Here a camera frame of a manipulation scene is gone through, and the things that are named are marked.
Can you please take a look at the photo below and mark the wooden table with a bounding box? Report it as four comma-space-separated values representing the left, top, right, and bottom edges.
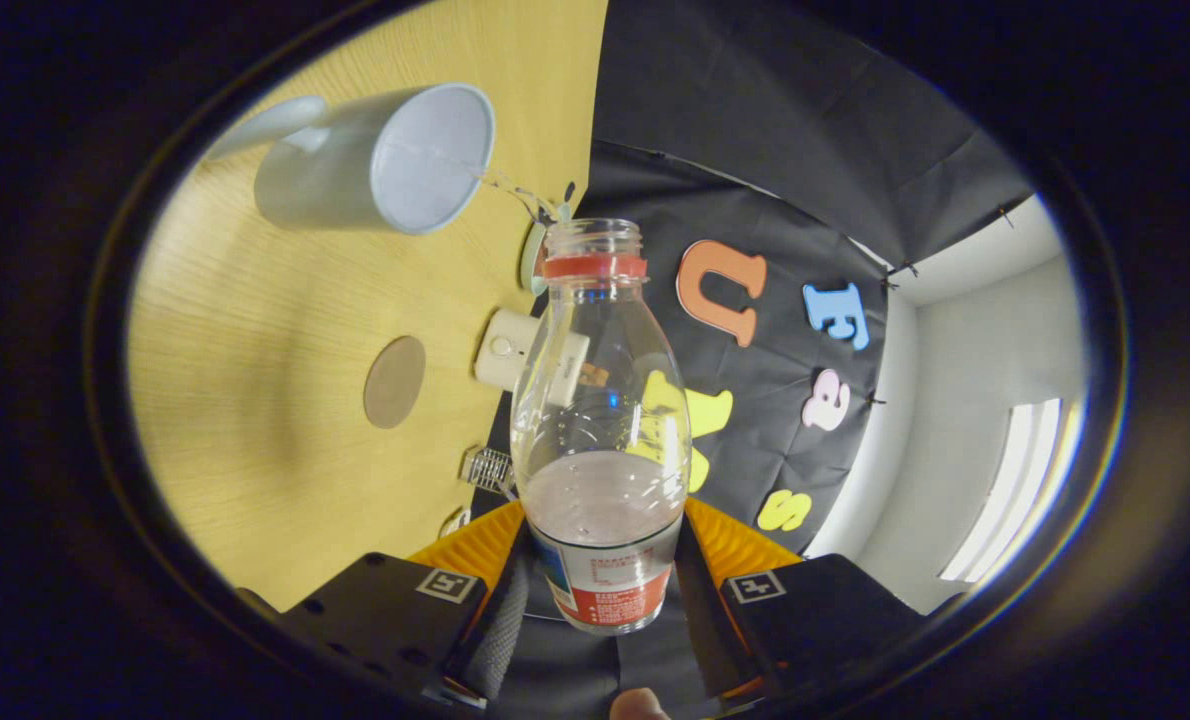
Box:
127, 0, 611, 613

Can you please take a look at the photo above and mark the long ceiling light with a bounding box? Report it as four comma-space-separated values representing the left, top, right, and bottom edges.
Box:
940, 398, 1064, 584

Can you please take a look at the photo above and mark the pale green plate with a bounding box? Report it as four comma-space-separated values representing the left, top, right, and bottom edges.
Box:
518, 205, 574, 296

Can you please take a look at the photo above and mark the white cup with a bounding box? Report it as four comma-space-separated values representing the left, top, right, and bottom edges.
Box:
203, 82, 497, 236

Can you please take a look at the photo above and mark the round brown coaster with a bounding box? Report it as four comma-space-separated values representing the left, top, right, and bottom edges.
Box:
363, 335, 428, 430

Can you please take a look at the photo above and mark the black backdrop cloth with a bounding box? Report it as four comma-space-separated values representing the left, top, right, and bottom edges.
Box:
470, 0, 1038, 716

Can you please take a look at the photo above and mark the metal wire basket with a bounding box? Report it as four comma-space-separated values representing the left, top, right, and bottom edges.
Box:
460, 445, 518, 498

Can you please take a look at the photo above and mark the white toaster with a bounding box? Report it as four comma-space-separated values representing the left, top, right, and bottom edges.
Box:
473, 308, 591, 409

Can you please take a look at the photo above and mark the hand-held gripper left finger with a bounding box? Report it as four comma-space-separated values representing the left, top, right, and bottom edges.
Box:
280, 500, 531, 706

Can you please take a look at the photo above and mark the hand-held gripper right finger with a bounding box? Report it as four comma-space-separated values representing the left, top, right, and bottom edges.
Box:
677, 497, 926, 696

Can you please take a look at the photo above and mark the clear plastic juice bottle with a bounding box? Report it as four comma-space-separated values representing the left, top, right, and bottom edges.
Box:
510, 217, 693, 637

